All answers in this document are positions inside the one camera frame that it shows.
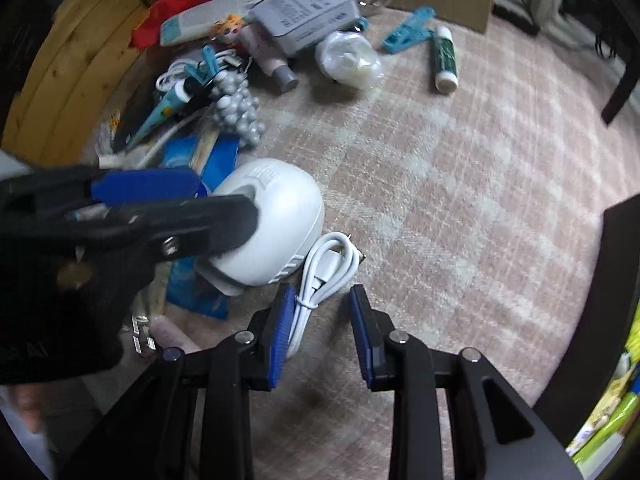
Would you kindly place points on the yellow-green packet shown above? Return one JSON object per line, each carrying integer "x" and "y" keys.
{"x": 610, "y": 425}

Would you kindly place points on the white lotion tube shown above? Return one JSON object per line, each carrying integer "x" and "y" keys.
{"x": 200, "y": 20}

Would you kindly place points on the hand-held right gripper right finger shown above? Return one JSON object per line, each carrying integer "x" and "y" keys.
{"x": 362, "y": 335}

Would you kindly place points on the green white glue stick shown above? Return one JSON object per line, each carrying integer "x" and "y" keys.
{"x": 445, "y": 60}

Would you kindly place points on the blue wet wipes packet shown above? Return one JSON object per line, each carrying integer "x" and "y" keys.
{"x": 225, "y": 155}

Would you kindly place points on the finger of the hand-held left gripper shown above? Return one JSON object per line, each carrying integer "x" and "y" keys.
{"x": 200, "y": 225}
{"x": 145, "y": 184}

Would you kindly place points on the red snack bag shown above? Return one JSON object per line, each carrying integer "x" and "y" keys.
{"x": 165, "y": 10}

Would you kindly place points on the white dome device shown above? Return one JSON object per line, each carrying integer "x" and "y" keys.
{"x": 280, "y": 220}

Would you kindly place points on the black tray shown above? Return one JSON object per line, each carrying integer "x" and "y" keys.
{"x": 615, "y": 240}

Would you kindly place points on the white sachet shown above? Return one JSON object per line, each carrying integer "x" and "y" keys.
{"x": 110, "y": 135}

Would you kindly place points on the silver bead cluster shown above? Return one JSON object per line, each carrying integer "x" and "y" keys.
{"x": 235, "y": 110}

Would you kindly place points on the teal tube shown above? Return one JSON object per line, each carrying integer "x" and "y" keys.
{"x": 160, "y": 115}

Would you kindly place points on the pink tube with grey cap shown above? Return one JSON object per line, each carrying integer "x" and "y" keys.
{"x": 265, "y": 55}

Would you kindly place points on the small cartoon figurine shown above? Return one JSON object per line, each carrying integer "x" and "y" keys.
{"x": 230, "y": 29}

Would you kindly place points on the person's left forearm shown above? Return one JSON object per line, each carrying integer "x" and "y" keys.
{"x": 25, "y": 435}

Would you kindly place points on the black lamp stand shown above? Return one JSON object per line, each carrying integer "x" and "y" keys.
{"x": 622, "y": 90}

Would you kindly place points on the grey box with label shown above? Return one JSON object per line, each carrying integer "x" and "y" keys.
{"x": 305, "y": 10}

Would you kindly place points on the pink plaid rug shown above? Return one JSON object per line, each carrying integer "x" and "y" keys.
{"x": 475, "y": 185}

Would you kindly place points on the white item in clear wrap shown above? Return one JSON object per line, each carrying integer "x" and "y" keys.
{"x": 347, "y": 60}

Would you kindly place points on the teal clothespin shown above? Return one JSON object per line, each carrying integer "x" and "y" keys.
{"x": 407, "y": 30}
{"x": 205, "y": 65}

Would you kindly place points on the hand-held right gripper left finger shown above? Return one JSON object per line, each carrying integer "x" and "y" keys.
{"x": 280, "y": 335}

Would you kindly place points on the pale yellow long packet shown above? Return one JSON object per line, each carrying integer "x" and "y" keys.
{"x": 205, "y": 152}

